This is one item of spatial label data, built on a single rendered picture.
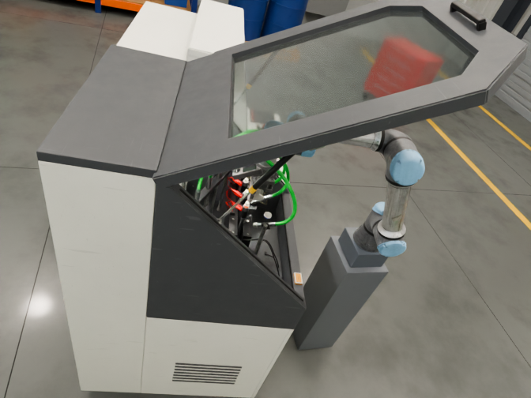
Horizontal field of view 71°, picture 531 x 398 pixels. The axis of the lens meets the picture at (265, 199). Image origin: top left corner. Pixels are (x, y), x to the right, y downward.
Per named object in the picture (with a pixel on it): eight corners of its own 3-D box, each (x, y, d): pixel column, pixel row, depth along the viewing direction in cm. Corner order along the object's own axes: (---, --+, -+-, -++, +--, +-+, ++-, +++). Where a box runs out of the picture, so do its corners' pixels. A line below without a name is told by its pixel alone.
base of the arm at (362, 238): (374, 229, 193) (382, 215, 187) (386, 252, 182) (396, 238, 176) (348, 229, 188) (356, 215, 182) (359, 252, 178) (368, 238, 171)
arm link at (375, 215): (384, 220, 184) (397, 200, 176) (391, 240, 174) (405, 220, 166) (362, 215, 182) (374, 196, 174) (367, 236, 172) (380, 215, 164)
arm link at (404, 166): (396, 234, 174) (416, 134, 138) (405, 260, 163) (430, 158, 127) (370, 236, 175) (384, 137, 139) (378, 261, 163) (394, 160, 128)
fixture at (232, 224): (244, 259, 166) (252, 236, 157) (222, 256, 164) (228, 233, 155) (243, 207, 192) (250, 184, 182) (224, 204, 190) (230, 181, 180)
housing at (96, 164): (140, 398, 190) (156, 170, 94) (80, 396, 184) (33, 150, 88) (175, 208, 294) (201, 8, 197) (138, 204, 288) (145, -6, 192)
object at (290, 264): (292, 321, 154) (305, 299, 144) (282, 320, 153) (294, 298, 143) (280, 215, 200) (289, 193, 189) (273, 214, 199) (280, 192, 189)
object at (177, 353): (251, 403, 201) (294, 330, 151) (140, 399, 190) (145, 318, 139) (249, 292, 253) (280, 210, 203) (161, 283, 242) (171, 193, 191)
